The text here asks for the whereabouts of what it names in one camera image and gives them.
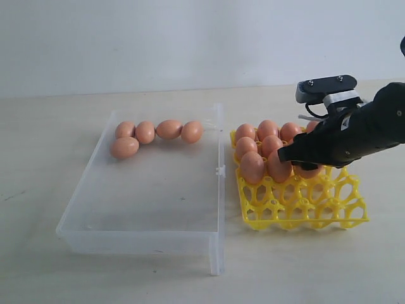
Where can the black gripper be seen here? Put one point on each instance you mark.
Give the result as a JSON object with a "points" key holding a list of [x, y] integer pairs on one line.
{"points": [[374, 127]]}

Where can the brown egg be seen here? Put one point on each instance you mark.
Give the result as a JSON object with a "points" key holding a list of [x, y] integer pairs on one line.
{"points": [[307, 174], [311, 126], [169, 129], [192, 132], [289, 130], [145, 132], [252, 167], [124, 147], [289, 142], [245, 130], [267, 128], [277, 170], [125, 129], [244, 145], [269, 144]]}

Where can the yellow plastic egg tray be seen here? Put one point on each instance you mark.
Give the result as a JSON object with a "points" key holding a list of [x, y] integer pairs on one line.
{"points": [[331, 197]]}

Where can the clear plastic box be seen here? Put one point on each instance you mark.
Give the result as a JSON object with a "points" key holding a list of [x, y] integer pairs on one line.
{"points": [[169, 198]]}

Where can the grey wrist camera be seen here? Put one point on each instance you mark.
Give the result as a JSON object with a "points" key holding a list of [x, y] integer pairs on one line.
{"points": [[326, 90]]}

